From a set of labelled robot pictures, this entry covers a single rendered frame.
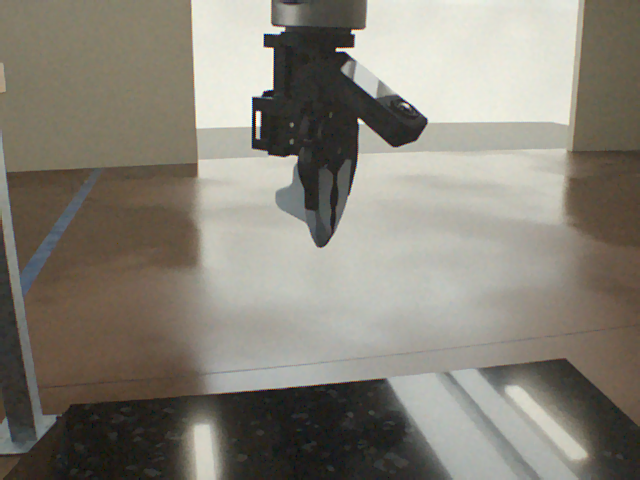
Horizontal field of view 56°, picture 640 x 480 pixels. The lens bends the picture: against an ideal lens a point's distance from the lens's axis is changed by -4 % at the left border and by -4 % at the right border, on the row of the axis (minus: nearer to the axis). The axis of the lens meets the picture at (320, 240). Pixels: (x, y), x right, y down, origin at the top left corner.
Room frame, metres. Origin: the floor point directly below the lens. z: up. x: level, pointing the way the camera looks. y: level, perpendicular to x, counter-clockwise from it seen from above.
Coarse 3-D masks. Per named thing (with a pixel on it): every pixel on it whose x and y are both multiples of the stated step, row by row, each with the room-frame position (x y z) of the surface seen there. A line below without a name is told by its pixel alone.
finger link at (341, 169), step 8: (336, 160) 0.63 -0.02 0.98; (344, 160) 0.63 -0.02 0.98; (328, 168) 0.62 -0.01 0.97; (336, 168) 0.62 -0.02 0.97; (344, 168) 0.63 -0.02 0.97; (336, 176) 0.61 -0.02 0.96; (344, 176) 0.63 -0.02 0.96; (336, 184) 0.61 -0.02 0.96; (344, 184) 0.63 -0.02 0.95; (336, 192) 0.62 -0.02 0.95; (344, 192) 0.63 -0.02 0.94; (336, 200) 0.62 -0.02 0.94; (344, 200) 0.63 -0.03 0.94; (336, 208) 0.62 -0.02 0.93; (344, 208) 0.63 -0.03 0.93; (336, 216) 0.62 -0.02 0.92; (336, 224) 0.62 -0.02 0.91; (328, 240) 0.62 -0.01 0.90
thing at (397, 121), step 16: (320, 64) 0.58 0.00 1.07; (336, 64) 0.58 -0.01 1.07; (352, 64) 0.60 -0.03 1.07; (320, 80) 0.58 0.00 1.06; (336, 80) 0.57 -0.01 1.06; (352, 80) 0.57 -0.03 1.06; (368, 80) 0.58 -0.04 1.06; (336, 96) 0.57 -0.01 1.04; (352, 96) 0.56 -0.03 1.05; (368, 96) 0.55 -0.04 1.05; (384, 96) 0.57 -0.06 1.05; (400, 96) 0.58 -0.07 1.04; (352, 112) 0.57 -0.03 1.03; (368, 112) 0.55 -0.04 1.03; (384, 112) 0.54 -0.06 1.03; (400, 112) 0.55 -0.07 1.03; (416, 112) 0.56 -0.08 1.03; (384, 128) 0.55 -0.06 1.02; (400, 128) 0.54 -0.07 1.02; (416, 128) 0.55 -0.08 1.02; (400, 144) 0.54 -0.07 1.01
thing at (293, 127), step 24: (288, 48) 0.62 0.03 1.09; (312, 48) 0.60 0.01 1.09; (288, 72) 0.62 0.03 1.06; (264, 96) 0.63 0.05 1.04; (288, 96) 0.62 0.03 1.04; (312, 96) 0.60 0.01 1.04; (264, 120) 0.62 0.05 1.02; (288, 120) 0.60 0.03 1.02; (312, 120) 0.58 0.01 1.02; (336, 120) 0.60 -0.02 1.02; (264, 144) 0.61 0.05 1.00; (288, 144) 0.60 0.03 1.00; (336, 144) 0.60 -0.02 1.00
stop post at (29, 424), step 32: (0, 64) 1.61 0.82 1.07; (0, 160) 1.58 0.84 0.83; (0, 192) 1.55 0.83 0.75; (0, 224) 1.53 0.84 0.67; (0, 256) 1.53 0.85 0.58; (0, 288) 1.53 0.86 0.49; (0, 320) 1.53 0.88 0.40; (0, 352) 1.53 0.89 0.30; (0, 384) 1.52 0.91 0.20; (32, 384) 1.57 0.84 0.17; (32, 416) 1.54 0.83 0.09; (0, 448) 1.49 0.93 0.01
